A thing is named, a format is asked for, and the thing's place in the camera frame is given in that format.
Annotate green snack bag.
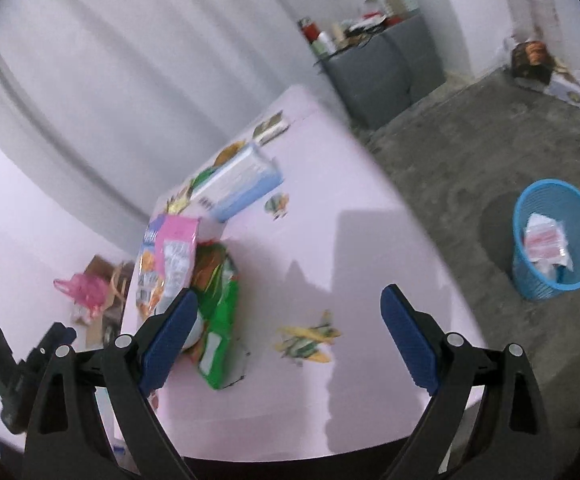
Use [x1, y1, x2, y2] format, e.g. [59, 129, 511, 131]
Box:
[186, 242, 240, 390]

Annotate red thermos bottle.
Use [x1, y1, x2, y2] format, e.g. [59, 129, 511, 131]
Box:
[297, 16, 321, 44]

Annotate grey cabinet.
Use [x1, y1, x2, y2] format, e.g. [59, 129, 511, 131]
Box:
[321, 13, 446, 130]

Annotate pink snack bag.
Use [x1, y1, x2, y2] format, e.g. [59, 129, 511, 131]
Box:
[155, 214, 199, 314]

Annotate blue plastic trash basket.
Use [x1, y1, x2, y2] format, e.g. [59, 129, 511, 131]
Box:
[511, 179, 580, 301]

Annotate blue tissue pack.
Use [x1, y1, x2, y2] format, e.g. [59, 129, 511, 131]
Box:
[190, 142, 283, 222]

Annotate black orange bag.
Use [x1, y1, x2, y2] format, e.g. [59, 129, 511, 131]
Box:
[510, 40, 556, 86]

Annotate small white box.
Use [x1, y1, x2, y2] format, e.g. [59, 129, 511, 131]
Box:
[252, 110, 290, 145]

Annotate pink plastic bag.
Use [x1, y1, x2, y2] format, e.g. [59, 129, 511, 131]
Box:
[53, 273, 108, 318]

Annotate white printed box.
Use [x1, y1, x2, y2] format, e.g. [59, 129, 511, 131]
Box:
[544, 73, 580, 110]

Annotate white small bottle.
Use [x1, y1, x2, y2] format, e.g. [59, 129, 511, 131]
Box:
[318, 32, 337, 55]

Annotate rolled floral paper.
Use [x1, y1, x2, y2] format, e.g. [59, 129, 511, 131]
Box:
[507, 0, 562, 50]

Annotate red snack wrapper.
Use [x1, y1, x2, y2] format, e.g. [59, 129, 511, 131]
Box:
[523, 212, 573, 280]

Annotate white curtain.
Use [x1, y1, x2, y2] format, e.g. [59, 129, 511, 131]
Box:
[0, 0, 354, 252]

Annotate blue waffle snack bag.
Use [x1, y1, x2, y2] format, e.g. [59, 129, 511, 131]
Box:
[134, 214, 166, 320]

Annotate cardboard box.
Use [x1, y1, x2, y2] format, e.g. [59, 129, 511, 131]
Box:
[72, 255, 129, 349]

